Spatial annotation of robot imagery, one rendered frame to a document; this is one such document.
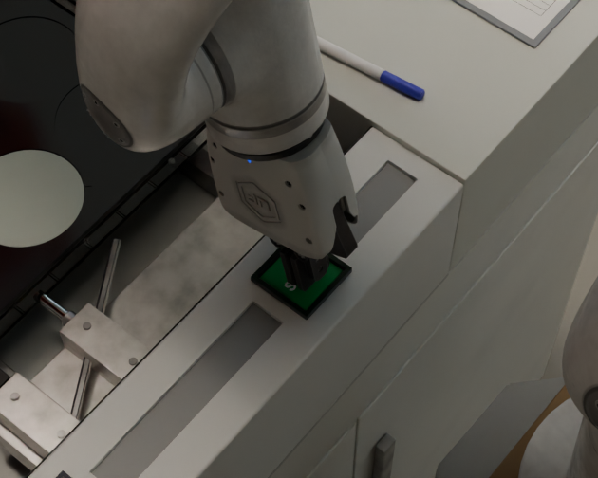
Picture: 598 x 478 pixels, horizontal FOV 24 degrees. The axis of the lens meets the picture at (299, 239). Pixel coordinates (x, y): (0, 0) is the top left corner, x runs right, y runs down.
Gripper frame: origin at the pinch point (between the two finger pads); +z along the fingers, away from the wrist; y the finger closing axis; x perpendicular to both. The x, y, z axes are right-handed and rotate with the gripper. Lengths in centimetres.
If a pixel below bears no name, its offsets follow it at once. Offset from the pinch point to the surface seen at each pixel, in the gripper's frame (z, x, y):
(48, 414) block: 6.0, -19.5, -11.0
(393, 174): 3.1, 12.4, -1.5
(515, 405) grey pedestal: 20.0, 8.1, 12.4
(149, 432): 3.1, -16.9, -1.4
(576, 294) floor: 97, 69, -21
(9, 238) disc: 3.8, -9.9, -25.2
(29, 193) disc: 3.4, -5.5, -27.1
